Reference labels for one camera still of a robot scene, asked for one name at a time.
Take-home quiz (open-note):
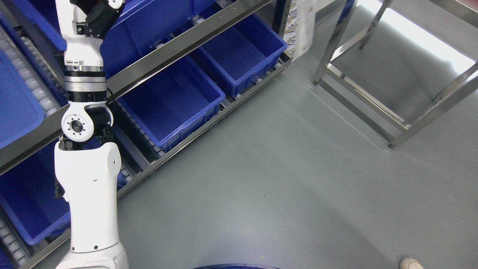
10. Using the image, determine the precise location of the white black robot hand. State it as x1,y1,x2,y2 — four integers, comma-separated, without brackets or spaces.
55,0,126,72

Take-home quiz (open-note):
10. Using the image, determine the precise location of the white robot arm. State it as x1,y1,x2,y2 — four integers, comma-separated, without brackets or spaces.
54,50,129,269

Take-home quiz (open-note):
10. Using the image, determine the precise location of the metal shelf rack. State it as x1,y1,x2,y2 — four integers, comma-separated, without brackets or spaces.
0,0,295,269

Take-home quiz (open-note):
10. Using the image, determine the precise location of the large blue upper bin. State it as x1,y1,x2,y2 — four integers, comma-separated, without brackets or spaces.
8,0,215,77

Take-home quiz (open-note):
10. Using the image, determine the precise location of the blue shallow tray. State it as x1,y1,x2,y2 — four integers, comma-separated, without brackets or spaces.
0,52,45,148

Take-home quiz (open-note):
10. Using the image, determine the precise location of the blue lower middle bin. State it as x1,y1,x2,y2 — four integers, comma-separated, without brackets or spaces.
118,56,225,152

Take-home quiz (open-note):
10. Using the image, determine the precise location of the blue lower right bin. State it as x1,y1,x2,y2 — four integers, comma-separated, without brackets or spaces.
190,14,287,97

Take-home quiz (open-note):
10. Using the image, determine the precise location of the blue lower middle-left bin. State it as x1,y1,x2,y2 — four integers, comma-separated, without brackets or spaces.
1,142,121,253

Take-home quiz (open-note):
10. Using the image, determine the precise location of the white printed sign board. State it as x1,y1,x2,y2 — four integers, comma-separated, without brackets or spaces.
282,0,337,62

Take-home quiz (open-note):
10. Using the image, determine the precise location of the stainless steel table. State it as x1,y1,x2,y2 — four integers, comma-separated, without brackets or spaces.
313,0,477,151

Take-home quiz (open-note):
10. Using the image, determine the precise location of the white shoe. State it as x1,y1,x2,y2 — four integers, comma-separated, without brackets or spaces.
399,257,424,269

